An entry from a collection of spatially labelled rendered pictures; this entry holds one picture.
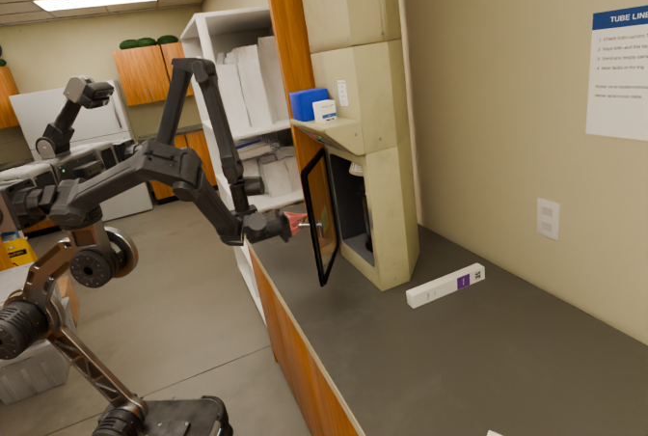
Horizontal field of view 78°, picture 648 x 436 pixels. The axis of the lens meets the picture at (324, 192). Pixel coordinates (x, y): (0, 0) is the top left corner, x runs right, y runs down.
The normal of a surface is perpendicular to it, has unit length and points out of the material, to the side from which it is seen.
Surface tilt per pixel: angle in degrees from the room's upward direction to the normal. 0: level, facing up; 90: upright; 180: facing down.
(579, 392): 0
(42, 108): 90
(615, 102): 90
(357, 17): 90
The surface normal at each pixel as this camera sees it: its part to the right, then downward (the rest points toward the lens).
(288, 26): 0.38, 0.25
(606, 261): -0.91, 0.26
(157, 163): 0.55, -0.40
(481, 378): -0.15, -0.93
